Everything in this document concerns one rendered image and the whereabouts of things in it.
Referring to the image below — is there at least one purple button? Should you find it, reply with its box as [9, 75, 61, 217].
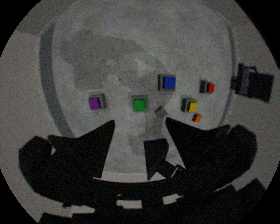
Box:
[88, 93, 108, 111]

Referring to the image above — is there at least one yellow button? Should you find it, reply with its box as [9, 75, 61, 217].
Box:
[181, 97, 197, 113]

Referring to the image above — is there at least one blue button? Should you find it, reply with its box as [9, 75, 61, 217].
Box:
[157, 73, 176, 92]

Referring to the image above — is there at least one green button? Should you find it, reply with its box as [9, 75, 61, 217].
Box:
[131, 95, 148, 112]

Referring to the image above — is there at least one red button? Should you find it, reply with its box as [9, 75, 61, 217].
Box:
[200, 80, 214, 95]

